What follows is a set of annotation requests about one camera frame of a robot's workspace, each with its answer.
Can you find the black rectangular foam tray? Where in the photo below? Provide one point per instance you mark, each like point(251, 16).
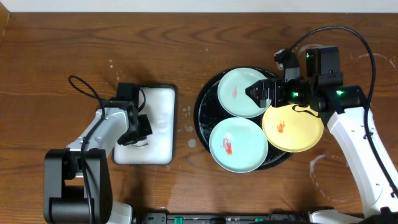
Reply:
point(158, 121)

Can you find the yellow plate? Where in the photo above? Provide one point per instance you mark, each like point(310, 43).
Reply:
point(292, 128)

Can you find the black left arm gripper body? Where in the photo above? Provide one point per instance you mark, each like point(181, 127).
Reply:
point(137, 135)

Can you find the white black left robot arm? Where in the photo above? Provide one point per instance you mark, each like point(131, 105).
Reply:
point(77, 186)

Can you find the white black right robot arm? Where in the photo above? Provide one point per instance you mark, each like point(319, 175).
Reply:
point(342, 108)

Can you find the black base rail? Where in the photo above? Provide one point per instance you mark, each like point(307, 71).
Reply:
point(163, 218)

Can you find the black round tray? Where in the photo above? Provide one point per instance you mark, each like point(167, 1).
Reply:
point(208, 112)

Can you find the pale green plate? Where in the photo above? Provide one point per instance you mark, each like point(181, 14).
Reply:
point(232, 96)
point(238, 145)

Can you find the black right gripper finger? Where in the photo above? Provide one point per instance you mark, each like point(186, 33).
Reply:
point(259, 88)
point(260, 102)

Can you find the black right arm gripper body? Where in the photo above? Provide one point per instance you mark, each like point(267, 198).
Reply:
point(295, 91)

